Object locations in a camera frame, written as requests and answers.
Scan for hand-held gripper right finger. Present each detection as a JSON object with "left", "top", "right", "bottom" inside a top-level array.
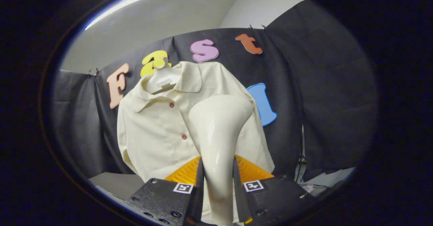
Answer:
[{"left": 232, "top": 154, "right": 317, "bottom": 225}]

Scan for thin dark cables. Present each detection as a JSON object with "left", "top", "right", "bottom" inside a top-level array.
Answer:
[{"left": 294, "top": 125, "right": 309, "bottom": 183}]

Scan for white garment steamer head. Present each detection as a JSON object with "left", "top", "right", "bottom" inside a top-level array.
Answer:
[{"left": 188, "top": 94, "right": 254, "bottom": 226}]

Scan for cream button shirt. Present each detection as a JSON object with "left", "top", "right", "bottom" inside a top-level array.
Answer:
[{"left": 117, "top": 61, "right": 275, "bottom": 183}]

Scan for white clothes hanger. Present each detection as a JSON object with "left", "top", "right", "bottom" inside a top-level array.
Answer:
[{"left": 146, "top": 58, "right": 181, "bottom": 94}]

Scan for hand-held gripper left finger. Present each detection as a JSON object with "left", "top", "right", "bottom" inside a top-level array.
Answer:
[{"left": 123, "top": 155, "right": 205, "bottom": 226}]

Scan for grey drawer cabinet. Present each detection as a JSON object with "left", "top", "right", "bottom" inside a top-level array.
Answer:
[{"left": 89, "top": 172, "right": 145, "bottom": 201}]

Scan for black backdrop cloth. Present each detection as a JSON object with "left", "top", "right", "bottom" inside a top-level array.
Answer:
[{"left": 51, "top": 0, "right": 379, "bottom": 182}]

